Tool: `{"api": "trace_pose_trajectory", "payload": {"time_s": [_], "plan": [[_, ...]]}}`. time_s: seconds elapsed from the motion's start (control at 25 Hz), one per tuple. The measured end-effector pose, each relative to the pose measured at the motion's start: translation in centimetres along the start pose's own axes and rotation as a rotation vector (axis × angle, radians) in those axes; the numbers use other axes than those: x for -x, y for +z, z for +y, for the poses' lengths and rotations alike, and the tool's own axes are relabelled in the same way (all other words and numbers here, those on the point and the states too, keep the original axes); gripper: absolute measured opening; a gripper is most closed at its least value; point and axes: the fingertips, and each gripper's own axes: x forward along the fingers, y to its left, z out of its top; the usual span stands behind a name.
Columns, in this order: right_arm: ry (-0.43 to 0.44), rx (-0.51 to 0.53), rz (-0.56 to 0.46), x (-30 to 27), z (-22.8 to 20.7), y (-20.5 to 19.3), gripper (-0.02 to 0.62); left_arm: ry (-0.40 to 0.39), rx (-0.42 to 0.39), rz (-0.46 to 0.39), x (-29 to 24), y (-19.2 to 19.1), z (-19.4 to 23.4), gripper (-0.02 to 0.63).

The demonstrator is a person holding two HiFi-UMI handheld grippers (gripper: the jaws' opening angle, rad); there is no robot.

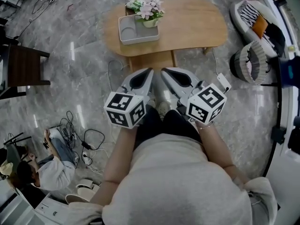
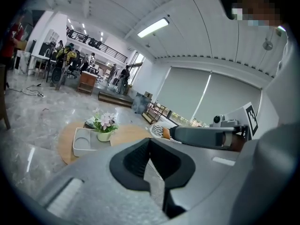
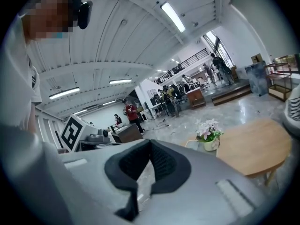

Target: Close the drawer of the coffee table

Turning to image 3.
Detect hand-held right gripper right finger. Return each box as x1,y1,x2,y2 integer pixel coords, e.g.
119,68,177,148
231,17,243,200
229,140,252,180
137,138,272,225

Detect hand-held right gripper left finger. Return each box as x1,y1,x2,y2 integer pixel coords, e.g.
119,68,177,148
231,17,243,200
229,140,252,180
58,139,151,225

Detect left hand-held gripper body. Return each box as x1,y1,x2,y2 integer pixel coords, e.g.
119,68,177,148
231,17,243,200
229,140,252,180
60,113,113,153

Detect wooden coffee table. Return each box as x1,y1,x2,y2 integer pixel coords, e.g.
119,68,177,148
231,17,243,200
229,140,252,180
185,119,293,188

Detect ceiling tube light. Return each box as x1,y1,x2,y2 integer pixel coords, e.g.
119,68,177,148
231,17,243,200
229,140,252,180
48,87,81,100
109,78,133,85
160,1,186,33

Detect potted pink flowers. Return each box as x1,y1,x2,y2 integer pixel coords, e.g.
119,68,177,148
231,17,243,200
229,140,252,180
195,118,225,152

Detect dark wooden side table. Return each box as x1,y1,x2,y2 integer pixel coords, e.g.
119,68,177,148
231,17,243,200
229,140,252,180
110,123,144,143

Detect person's light grey shirt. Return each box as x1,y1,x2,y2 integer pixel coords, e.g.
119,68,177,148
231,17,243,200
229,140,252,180
0,15,71,225

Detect brown wooden cabinet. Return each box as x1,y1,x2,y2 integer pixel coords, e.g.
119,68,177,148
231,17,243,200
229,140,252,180
187,88,207,110

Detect dark wooden steps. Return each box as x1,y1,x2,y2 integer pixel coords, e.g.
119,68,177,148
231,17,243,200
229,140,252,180
211,83,252,106

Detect white round floor sofa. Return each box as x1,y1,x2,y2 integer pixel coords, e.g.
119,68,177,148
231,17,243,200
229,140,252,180
282,83,300,135

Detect person's head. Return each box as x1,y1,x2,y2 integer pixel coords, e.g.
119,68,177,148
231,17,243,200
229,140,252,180
21,0,82,41

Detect black white striped cushion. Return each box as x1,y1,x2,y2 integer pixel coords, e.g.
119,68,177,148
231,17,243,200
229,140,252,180
290,97,300,121

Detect grey marble panel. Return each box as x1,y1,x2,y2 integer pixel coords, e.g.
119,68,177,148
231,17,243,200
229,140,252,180
244,60,269,97

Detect black metal railing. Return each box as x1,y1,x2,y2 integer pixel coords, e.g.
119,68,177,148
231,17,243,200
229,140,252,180
179,50,212,68

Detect black head camera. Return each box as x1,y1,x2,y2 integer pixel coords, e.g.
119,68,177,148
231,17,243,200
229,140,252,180
67,0,93,30

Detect metal frame shelf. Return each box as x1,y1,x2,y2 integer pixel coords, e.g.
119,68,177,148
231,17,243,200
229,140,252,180
264,61,295,102

